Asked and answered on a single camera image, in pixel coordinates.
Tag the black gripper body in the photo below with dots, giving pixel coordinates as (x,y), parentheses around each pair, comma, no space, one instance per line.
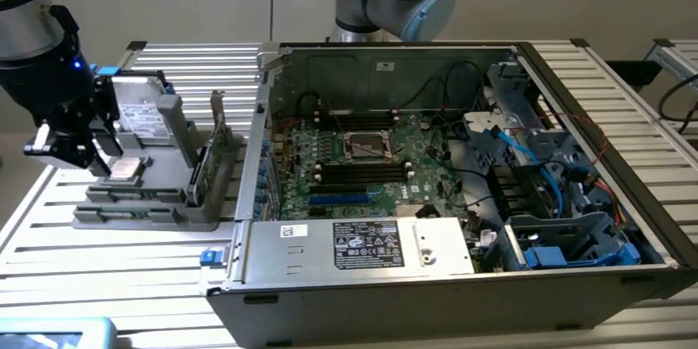
(51,91)

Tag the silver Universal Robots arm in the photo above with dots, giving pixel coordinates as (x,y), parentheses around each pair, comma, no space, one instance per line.
(29,18)

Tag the black RAM slot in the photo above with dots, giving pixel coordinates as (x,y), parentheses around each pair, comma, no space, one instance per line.
(362,123)
(362,117)
(362,171)
(362,176)
(371,110)
(362,165)
(362,182)

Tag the silver CPU chip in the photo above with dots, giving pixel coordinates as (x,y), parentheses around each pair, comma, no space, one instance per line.
(127,168)

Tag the silver hard disk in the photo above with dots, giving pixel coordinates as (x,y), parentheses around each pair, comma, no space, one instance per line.
(139,114)

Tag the grey parts rack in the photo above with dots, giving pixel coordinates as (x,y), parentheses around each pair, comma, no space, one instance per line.
(163,161)

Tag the blue plug on hard disk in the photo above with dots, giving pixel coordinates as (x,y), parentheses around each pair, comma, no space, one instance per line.
(105,70)

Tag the black table corner cap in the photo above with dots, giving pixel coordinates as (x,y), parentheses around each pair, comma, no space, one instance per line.
(579,42)
(136,46)

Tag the green graphics card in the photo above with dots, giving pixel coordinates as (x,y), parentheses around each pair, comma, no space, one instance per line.
(215,148)

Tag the blue plastic case latch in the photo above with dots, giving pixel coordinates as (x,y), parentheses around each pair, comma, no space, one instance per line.
(211,258)

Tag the teal plastic box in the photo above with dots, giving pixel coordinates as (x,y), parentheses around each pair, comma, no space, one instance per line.
(55,334)

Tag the black expansion slot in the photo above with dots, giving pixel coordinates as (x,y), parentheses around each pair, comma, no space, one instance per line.
(338,189)

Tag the silver power supply unit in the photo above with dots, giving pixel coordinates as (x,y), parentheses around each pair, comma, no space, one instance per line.
(306,257)

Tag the blue expansion slot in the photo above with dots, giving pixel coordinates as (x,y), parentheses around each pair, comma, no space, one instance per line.
(340,200)

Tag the green motherboard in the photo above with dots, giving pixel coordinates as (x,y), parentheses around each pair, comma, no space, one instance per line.
(431,185)

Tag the open black PC case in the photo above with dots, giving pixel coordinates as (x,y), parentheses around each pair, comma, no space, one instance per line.
(382,312)

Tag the metal disk bay cage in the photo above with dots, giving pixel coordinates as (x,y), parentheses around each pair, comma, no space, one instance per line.
(515,120)

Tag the grey disk bay with blue clips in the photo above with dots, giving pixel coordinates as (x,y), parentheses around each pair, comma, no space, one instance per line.
(573,242)

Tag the aluminium slat side table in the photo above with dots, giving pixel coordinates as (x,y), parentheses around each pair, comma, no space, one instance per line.
(673,55)

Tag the CPU socket with metal frame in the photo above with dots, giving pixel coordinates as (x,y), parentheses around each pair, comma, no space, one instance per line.
(366,147)

